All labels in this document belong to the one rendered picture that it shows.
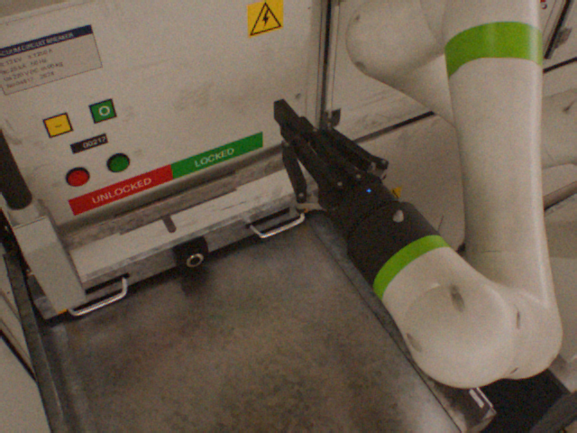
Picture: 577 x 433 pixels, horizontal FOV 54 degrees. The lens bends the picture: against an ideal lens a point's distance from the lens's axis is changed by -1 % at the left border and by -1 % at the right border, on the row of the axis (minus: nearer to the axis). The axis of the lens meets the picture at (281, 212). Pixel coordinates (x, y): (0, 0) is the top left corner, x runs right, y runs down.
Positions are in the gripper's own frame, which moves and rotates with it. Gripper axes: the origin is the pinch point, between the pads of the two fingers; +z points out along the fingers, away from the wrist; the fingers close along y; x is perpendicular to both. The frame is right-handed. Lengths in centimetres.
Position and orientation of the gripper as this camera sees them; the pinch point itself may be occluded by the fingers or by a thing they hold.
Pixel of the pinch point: (290, 123)
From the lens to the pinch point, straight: 76.6
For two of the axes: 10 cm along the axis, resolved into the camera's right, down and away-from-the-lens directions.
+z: -4.7, -6.7, 5.8
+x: 0.0, -6.5, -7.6
